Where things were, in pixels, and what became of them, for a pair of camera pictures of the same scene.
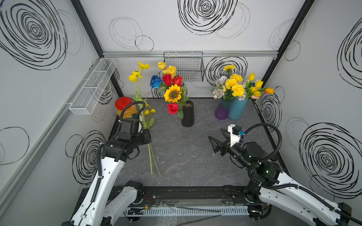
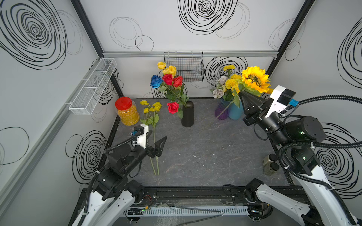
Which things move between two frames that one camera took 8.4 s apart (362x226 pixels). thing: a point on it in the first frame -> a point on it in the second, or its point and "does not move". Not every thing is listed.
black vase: (188, 120) does not move
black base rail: (186, 195) does not move
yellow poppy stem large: (135, 76) -> (156, 108)
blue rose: (156, 81) does not move
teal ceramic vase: (236, 108) does not move
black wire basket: (189, 65) does not move
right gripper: (226, 145) -> (252, 105)
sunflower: (173, 94) -> (257, 81)
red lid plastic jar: (120, 103) does not move
